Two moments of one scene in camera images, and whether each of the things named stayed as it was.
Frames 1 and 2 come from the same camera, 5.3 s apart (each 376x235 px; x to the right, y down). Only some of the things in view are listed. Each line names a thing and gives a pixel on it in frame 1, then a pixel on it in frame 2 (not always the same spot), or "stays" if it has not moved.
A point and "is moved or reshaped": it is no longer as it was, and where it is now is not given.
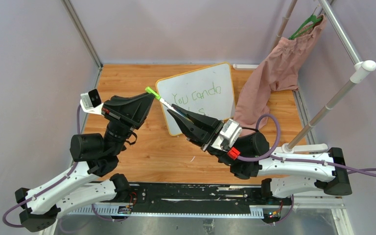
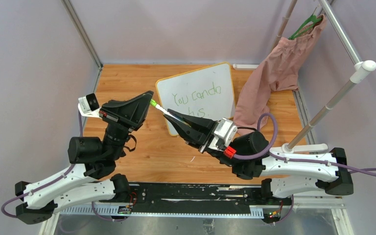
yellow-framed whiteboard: [208, 91] stays
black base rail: [232, 200] stays
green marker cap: [150, 90] is moved or reshaped
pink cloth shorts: [279, 73] stays
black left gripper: [138, 108] stays
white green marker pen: [170, 106] to [153, 104]
